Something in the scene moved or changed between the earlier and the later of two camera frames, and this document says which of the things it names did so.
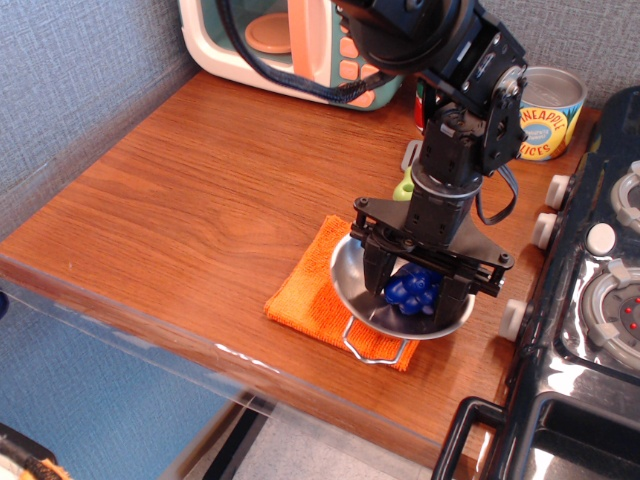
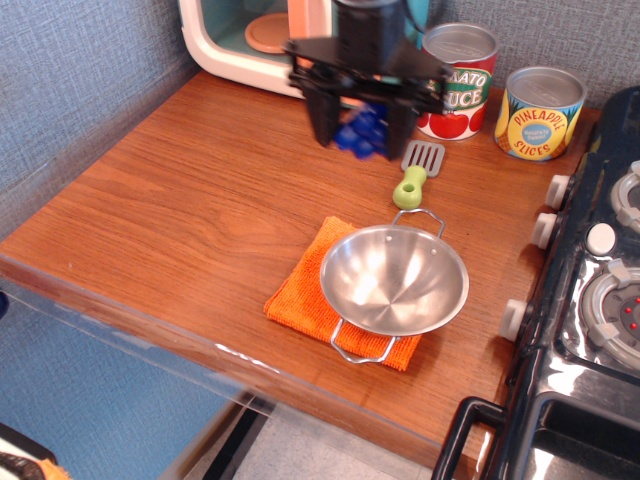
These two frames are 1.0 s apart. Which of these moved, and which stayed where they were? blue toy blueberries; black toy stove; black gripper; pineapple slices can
Moved: blue toy blueberries; black gripper
Stayed: pineapple slices can; black toy stove
